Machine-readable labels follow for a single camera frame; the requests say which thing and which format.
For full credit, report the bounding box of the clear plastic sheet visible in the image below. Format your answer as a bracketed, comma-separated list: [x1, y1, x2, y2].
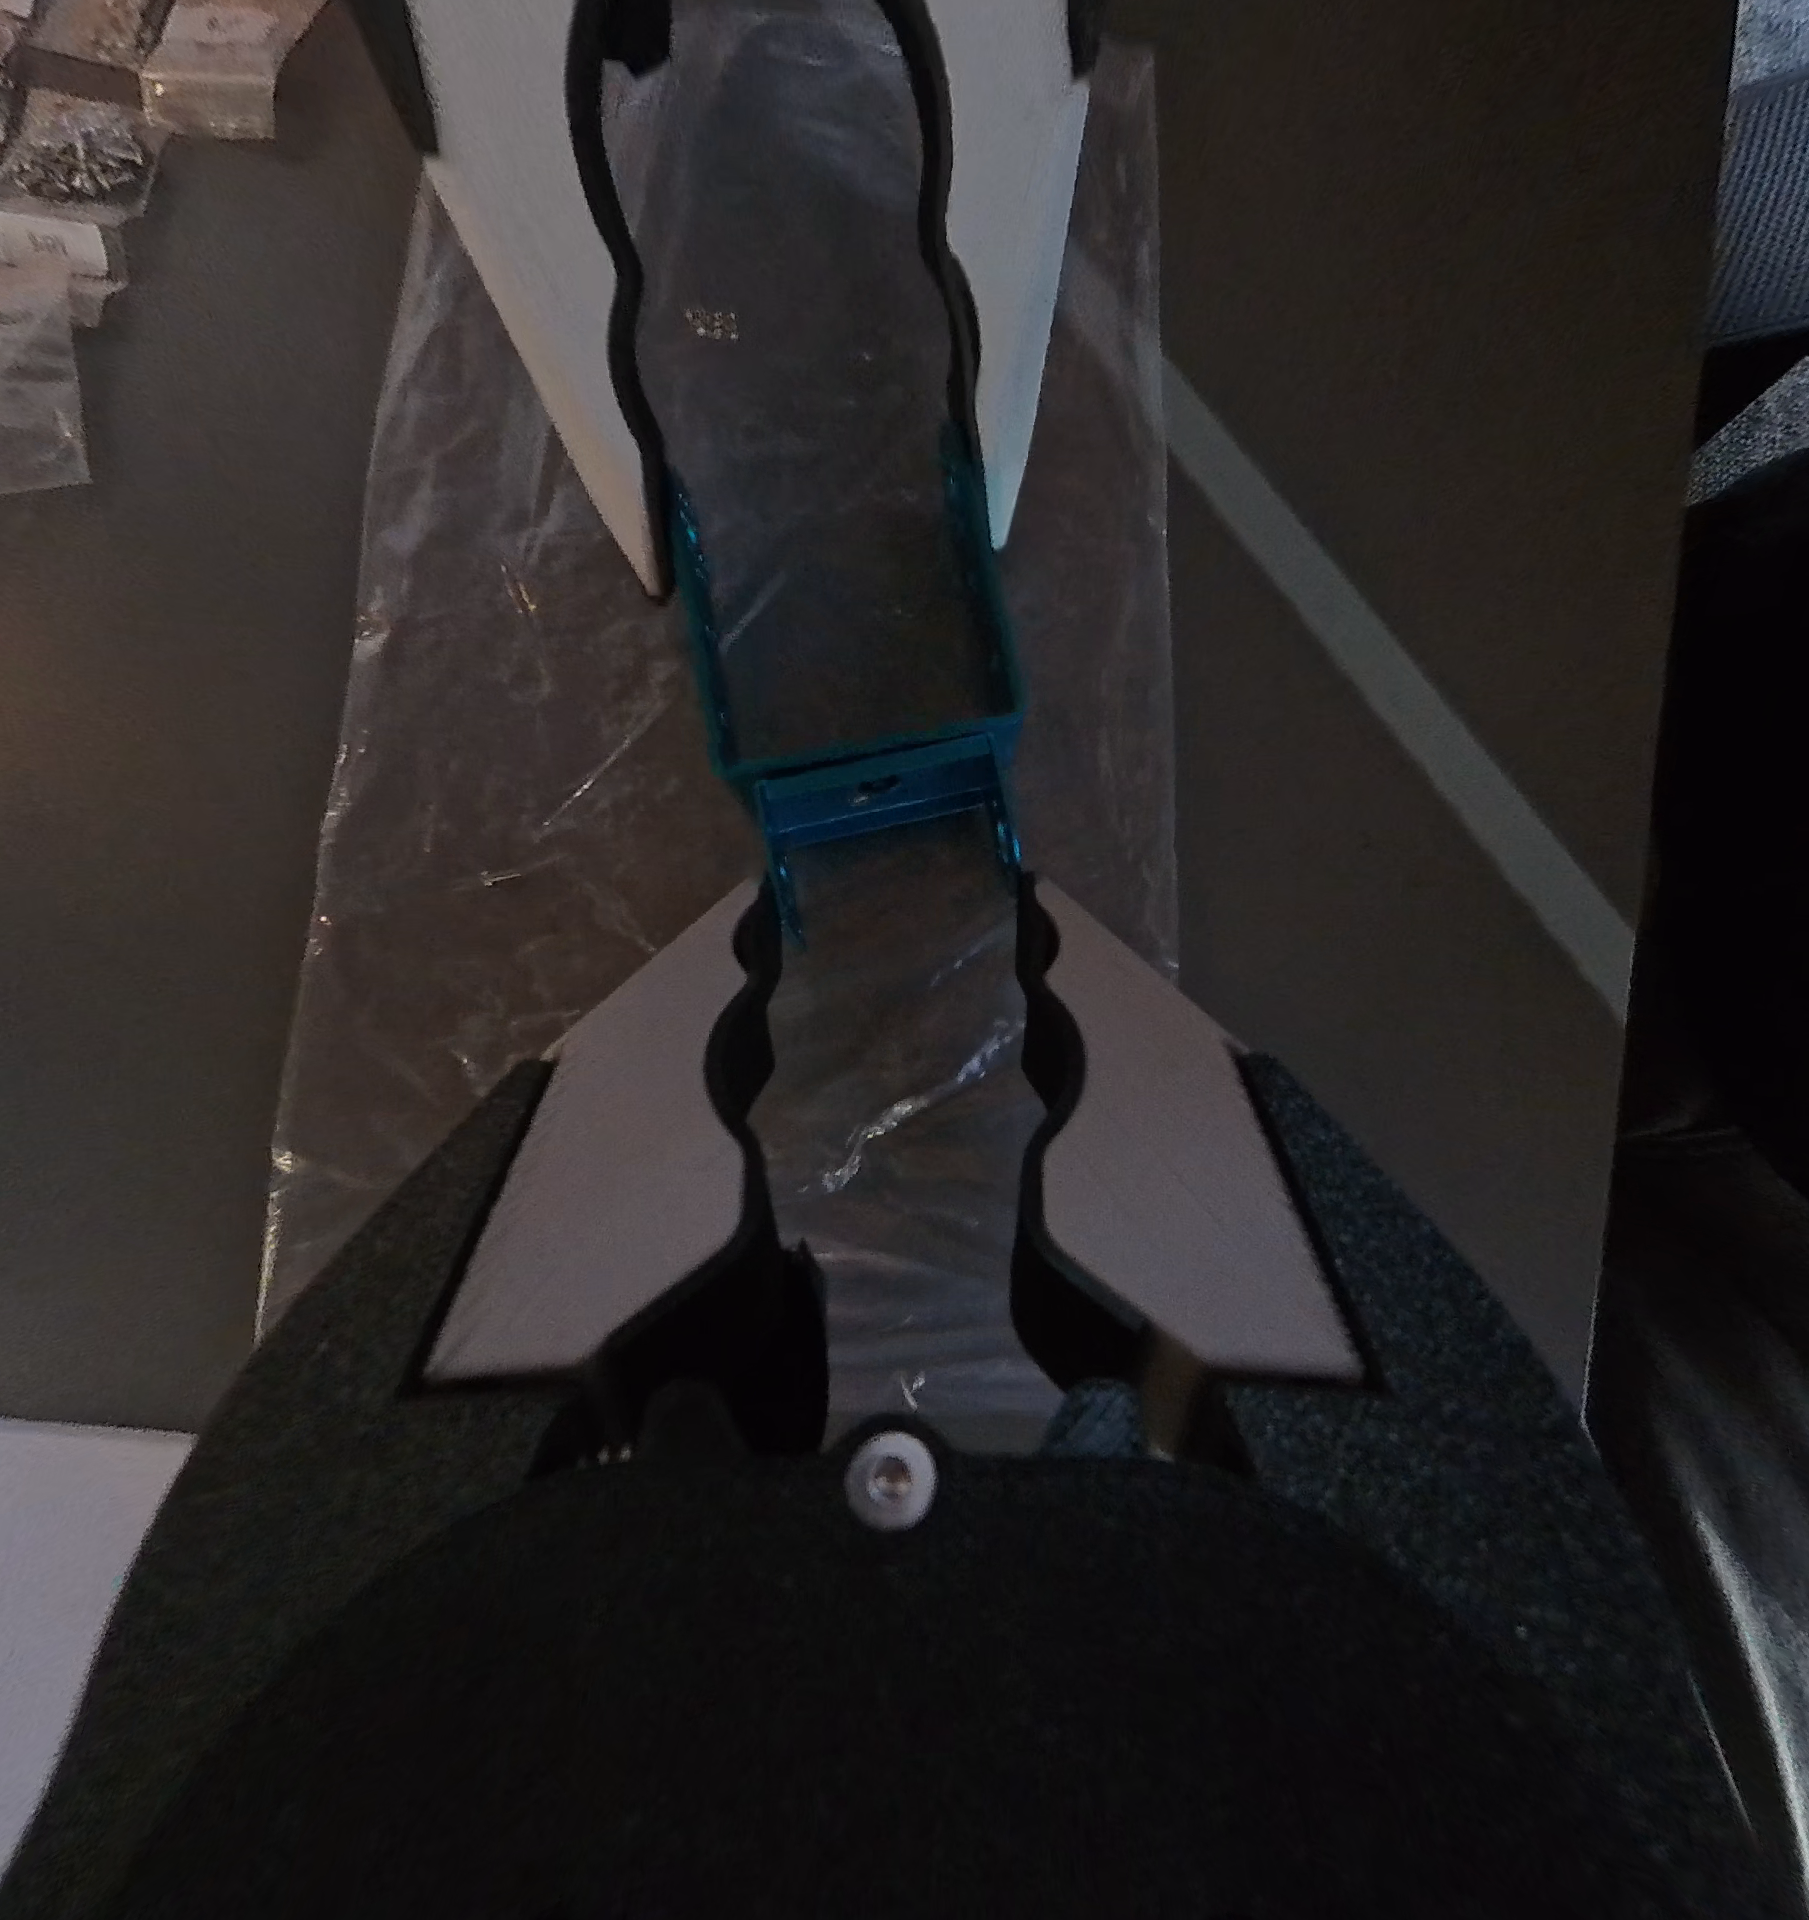
[250, 60, 1189, 1443]

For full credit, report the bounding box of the grey mesh fabric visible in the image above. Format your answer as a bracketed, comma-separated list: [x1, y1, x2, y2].
[1690, 0, 1809, 504]

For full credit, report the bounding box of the pile of small screw bags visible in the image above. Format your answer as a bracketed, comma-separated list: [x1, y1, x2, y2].
[0, 0, 297, 496]

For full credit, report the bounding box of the blue metal U bracket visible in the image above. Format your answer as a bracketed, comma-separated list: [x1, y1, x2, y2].
[661, 427, 1030, 781]
[754, 731, 1033, 955]

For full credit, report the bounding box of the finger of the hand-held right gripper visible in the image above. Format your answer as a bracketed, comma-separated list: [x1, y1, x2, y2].
[397, 0, 684, 605]
[900, 0, 1097, 554]

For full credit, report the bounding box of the white instruction manual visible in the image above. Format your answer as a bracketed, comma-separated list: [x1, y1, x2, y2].
[0, 1413, 203, 1920]

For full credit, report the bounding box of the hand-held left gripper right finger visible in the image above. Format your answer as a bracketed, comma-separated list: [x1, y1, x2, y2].
[1007, 874, 1373, 1383]

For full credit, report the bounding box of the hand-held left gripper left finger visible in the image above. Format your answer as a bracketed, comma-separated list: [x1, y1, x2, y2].
[418, 881, 823, 1389]

